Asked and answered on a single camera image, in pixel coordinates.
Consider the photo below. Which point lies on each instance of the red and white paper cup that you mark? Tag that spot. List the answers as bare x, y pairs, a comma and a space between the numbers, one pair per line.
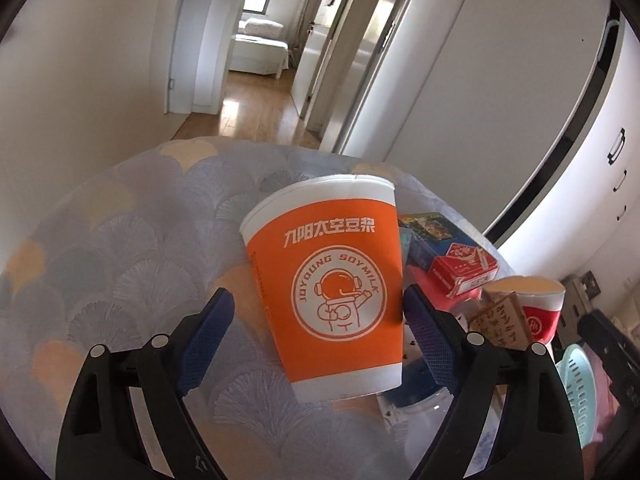
537, 305

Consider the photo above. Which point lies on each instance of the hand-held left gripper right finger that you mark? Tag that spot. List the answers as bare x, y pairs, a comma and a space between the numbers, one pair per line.
431, 342

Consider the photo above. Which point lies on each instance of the teal plastic basket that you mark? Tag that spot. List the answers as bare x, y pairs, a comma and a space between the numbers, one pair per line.
580, 390

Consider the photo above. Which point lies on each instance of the small red box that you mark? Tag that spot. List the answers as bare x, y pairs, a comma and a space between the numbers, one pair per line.
462, 265

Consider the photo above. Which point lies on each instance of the pink cloth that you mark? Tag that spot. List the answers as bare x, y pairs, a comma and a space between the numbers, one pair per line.
607, 410

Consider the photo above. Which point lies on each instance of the white door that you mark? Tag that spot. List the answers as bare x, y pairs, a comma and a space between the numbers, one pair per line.
330, 70

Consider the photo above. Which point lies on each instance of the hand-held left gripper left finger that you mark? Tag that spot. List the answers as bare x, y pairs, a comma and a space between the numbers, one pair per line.
207, 340

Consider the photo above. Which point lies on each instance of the brown cardboard piece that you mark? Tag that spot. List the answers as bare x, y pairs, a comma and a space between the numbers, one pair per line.
500, 322

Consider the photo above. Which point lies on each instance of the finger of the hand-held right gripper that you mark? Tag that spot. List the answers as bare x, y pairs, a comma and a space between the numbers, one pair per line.
607, 340

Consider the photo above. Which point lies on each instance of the orange paper cup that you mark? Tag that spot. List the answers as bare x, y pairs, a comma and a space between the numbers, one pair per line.
325, 280

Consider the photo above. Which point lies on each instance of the white cabinet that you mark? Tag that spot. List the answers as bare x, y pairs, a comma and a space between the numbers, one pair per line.
590, 170

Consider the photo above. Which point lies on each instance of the white bed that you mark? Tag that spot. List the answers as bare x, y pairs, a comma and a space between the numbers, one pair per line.
260, 47

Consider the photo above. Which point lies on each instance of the fan-patterned tablecloth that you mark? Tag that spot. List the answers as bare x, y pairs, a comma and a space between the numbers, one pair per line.
125, 240

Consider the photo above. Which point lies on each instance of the colourful printed box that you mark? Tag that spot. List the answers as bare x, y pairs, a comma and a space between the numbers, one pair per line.
425, 240

